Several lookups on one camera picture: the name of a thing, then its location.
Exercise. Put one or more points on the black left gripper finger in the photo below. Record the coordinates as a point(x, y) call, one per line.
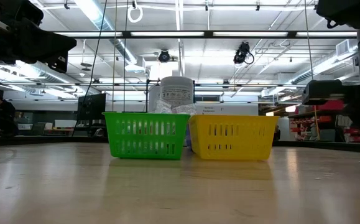
point(46, 43)

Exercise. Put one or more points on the red storage bins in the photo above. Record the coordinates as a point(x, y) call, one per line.
point(329, 105)

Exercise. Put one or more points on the storage shelf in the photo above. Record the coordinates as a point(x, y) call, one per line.
point(322, 124)

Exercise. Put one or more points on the person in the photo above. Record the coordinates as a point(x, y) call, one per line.
point(277, 133)
point(2, 113)

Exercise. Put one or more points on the black monitor back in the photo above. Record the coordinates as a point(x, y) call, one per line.
point(91, 107)

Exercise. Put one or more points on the green plastic basket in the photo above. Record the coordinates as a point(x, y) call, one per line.
point(145, 116)

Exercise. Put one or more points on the yellow plastic basket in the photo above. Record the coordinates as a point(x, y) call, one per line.
point(232, 119)

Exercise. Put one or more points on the white wipes canister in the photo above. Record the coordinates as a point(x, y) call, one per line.
point(176, 90)

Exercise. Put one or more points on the blue plastic basket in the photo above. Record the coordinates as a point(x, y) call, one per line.
point(188, 137)

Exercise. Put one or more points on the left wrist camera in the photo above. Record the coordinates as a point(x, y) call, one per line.
point(8, 9)

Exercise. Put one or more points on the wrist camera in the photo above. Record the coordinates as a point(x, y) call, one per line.
point(322, 91)
point(8, 9)

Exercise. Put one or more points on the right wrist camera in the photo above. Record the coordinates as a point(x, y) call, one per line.
point(322, 91)

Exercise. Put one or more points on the silver ventilation duct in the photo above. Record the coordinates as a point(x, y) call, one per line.
point(117, 43)

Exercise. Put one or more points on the round black overhead camera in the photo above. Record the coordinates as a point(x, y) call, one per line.
point(164, 57)

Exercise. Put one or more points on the black ceiling camera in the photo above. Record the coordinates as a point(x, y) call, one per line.
point(241, 53)

